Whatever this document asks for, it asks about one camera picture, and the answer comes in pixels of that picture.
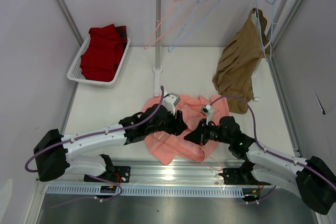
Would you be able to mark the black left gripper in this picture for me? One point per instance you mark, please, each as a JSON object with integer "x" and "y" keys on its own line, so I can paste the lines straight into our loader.
{"x": 177, "y": 125}

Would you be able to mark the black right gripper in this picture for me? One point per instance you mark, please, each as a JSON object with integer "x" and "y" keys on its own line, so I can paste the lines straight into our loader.
{"x": 202, "y": 132}

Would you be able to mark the pink pleated skirt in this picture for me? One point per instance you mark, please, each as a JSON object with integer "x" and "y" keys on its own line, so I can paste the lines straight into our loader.
{"x": 165, "y": 147}

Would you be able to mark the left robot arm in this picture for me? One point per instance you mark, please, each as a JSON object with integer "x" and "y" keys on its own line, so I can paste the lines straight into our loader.
{"x": 57, "y": 154}

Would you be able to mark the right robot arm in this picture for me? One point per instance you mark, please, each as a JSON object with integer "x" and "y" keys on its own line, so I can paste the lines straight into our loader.
{"x": 309, "y": 179}

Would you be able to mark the brown pleated skirt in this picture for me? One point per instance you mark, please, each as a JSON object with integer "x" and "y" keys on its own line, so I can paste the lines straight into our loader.
{"x": 239, "y": 60}

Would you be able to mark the red skirt in basket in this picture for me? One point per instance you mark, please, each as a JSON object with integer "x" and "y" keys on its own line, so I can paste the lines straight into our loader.
{"x": 103, "y": 55}

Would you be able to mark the dark plaid skirt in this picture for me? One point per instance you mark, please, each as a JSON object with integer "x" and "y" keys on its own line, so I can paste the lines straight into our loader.
{"x": 122, "y": 31}

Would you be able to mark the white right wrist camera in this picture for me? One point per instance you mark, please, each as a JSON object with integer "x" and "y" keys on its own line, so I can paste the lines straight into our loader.
{"x": 208, "y": 111}

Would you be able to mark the perforated white cable duct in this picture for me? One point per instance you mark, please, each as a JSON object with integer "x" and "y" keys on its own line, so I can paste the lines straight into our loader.
{"x": 165, "y": 191}

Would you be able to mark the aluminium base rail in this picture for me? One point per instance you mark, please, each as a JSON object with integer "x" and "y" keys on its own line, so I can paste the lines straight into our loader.
{"x": 173, "y": 174}

